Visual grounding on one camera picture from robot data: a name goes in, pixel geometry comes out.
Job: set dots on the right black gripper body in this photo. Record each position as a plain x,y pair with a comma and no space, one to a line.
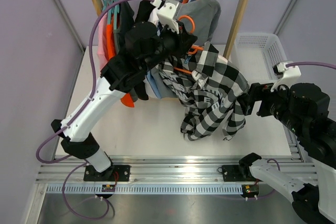
272,103

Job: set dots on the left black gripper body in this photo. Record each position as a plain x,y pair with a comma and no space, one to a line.
170,42

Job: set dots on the orange hanger of plaid shirt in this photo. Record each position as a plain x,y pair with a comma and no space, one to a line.
194,47

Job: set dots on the black white plaid shirt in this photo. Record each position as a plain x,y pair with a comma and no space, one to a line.
208,86

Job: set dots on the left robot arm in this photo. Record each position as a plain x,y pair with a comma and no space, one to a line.
144,48

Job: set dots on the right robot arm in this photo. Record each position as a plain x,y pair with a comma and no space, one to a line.
303,109

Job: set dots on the grey shirt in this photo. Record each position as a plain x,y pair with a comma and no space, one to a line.
205,14

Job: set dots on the light blue shirt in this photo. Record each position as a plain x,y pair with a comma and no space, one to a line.
201,12

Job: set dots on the dark grey t-shirt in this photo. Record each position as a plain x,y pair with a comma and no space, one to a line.
125,23

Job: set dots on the orange shirt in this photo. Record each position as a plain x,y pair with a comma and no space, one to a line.
126,100

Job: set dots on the pink shirt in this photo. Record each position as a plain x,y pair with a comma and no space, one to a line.
102,52

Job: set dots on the white plastic basket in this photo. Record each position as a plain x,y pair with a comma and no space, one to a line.
256,54

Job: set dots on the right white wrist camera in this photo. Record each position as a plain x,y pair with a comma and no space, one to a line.
290,74

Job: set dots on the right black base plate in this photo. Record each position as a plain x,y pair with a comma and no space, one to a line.
236,173

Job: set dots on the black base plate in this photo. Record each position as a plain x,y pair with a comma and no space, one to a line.
119,173
236,173

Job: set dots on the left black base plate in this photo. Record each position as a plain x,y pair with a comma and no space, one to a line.
119,173

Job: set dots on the aluminium rail frame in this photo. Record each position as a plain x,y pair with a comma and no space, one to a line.
160,154

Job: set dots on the white slotted cable duct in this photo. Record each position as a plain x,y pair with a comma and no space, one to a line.
146,189

